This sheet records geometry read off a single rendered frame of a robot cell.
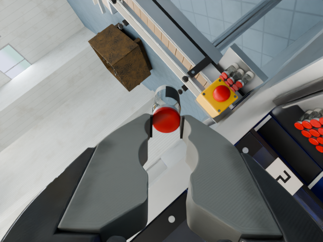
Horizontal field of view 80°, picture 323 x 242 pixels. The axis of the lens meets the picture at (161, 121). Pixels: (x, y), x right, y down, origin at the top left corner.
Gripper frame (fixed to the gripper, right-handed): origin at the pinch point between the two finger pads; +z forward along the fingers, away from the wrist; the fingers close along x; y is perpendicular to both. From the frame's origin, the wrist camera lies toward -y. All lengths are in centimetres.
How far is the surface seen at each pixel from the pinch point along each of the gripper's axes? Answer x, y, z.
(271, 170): 26.9, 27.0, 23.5
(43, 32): -492, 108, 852
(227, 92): 15.3, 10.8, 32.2
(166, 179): 1.5, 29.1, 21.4
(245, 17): 29, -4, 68
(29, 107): -500, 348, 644
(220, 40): 20, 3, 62
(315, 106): 33.2, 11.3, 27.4
